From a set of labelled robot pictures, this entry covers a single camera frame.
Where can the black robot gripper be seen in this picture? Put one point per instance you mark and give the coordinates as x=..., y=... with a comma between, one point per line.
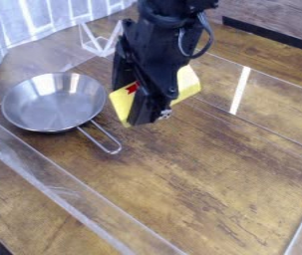
x=156, y=47

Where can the yellow butter block toy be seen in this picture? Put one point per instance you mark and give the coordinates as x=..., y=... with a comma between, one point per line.
x=123, y=97

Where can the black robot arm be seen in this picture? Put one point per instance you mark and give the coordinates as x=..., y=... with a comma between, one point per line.
x=175, y=8

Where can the silver metal frying pan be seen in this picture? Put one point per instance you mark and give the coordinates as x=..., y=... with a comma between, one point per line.
x=56, y=102

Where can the black bar on table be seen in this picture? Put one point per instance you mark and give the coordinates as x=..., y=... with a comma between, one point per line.
x=263, y=32

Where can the white sheer curtain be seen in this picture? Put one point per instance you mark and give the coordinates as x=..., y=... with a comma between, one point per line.
x=29, y=20

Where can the clear acrylic tray wall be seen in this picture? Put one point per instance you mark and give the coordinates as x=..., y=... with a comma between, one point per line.
x=205, y=184

